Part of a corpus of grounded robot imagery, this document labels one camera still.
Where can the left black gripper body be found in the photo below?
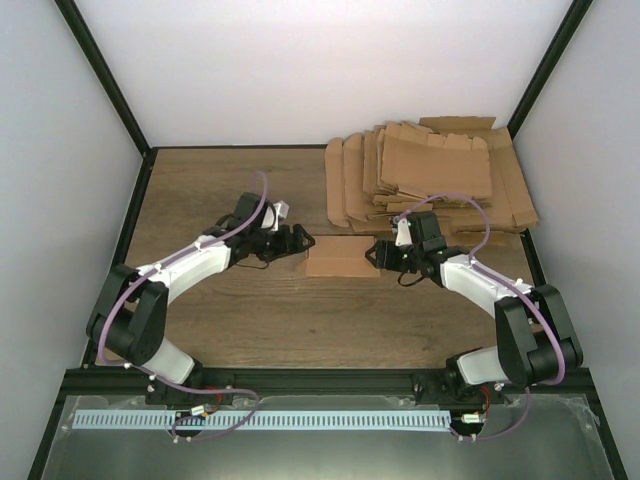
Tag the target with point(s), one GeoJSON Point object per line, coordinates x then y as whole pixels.
{"type": "Point", "coordinates": [270, 248]}

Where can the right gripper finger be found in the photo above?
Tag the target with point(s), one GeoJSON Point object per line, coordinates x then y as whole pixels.
{"type": "Point", "coordinates": [376, 250]}
{"type": "Point", "coordinates": [375, 261]}

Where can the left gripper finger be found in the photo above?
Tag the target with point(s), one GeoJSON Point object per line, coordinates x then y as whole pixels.
{"type": "Point", "coordinates": [297, 250]}
{"type": "Point", "coordinates": [301, 237]}

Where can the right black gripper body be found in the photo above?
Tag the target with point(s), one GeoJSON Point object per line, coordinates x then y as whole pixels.
{"type": "Point", "coordinates": [398, 263]}

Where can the brown cardboard box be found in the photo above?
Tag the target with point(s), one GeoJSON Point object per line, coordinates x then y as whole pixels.
{"type": "Point", "coordinates": [339, 256]}

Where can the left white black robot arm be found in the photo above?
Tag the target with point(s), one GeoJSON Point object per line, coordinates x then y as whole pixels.
{"type": "Point", "coordinates": [130, 314]}

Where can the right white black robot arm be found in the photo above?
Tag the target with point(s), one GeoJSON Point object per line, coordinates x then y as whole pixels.
{"type": "Point", "coordinates": [535, 338]}

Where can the stack of flat cardboard blanks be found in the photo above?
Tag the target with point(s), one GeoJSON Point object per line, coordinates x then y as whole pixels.
{"type": "Point", "coordinates": [464, 169]}

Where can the clear plastic sheet cover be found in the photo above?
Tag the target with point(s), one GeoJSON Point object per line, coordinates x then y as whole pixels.
{"type": "Point", "coordinates": [537, 437]}

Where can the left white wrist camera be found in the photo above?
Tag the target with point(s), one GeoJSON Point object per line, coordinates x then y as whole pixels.
{"type": "Point", "coordinates": [275, 214]}

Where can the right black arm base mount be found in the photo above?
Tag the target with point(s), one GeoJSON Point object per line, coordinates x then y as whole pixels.
{"type": "Point", "coordinates": [443, 387]}

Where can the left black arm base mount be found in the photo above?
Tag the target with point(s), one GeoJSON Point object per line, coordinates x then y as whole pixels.
{"type": "Point", "coordinates": [163, 394]}

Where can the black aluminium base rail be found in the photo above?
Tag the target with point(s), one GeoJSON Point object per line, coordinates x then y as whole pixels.
{"type": "Point", "coordinates": [266, 382]}

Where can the light blue slotted cable duct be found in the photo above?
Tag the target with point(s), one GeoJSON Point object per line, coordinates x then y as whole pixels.
{"type": "Point", "coordinates": [383, 420]}

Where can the black frame post right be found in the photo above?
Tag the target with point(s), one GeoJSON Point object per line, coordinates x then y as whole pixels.
{"type": "Point", "coordinates": [560, 41]}

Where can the black frame post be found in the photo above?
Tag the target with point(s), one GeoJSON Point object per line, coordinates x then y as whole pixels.
{"type": "Point", "coordinates": [560, 41]}
{"type": "Point", "coordinates": [92, 52]}

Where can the black frame post left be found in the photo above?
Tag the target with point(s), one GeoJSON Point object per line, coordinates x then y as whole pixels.
{"type": "Point", "coordinates": [92, 52]}

